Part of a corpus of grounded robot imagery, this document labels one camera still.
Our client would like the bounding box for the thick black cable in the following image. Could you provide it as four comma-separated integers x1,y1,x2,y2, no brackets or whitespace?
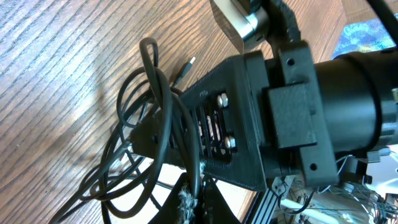
49,37,206,224

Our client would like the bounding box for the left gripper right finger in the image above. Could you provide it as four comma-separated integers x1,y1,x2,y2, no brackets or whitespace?
200,177,240,224

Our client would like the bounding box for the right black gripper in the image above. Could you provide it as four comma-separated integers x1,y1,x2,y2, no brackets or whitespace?
130,40,340,192

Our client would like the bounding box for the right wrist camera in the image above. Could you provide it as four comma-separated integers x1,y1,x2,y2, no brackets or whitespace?
210,0,302,54

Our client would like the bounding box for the thin black usb cable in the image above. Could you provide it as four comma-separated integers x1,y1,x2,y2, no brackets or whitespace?
79,56,197,203

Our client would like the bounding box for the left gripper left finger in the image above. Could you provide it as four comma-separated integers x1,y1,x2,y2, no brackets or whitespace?
149,173,195,224

